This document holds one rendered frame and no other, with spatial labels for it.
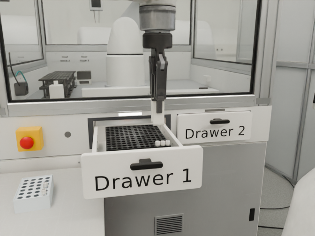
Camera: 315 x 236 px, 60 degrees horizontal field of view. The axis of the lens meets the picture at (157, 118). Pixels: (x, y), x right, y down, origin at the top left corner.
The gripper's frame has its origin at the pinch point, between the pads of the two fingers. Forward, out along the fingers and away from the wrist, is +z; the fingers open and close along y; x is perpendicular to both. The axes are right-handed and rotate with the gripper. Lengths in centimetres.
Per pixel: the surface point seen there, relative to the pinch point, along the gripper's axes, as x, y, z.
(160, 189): 1.4, -10.8, 17.1
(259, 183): -48, 23, 38
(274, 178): -136, 133, 100
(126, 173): 9.5, -10.8, 12.0
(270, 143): -143, 156, 74
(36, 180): 34.0, 6.0, 20.1
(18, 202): 36.0, -4.1, 20.6
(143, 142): 3.3, 3.9, 9.8
